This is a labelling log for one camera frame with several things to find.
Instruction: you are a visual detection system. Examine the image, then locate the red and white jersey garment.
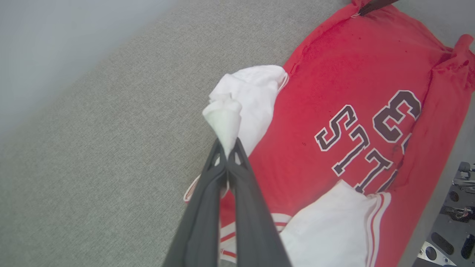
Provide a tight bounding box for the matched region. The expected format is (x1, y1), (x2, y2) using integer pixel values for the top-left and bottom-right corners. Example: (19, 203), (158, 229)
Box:
(183, 0), (475, 267)

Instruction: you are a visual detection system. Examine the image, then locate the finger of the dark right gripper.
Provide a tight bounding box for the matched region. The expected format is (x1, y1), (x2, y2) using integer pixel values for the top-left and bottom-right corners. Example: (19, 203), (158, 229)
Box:
(358, 0), (400, 17)

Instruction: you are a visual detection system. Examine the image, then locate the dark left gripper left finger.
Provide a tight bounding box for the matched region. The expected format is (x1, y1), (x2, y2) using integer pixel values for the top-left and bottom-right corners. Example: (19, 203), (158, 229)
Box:
(161, 139), (228, 267)

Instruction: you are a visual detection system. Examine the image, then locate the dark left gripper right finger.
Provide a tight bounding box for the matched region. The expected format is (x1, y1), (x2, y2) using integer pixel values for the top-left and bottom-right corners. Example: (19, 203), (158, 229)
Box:
(227, 137), (294, 267)

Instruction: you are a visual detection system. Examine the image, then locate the grey fabric sofa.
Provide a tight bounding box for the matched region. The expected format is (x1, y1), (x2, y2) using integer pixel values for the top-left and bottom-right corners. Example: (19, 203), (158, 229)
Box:
(0, 0), (475, 267)

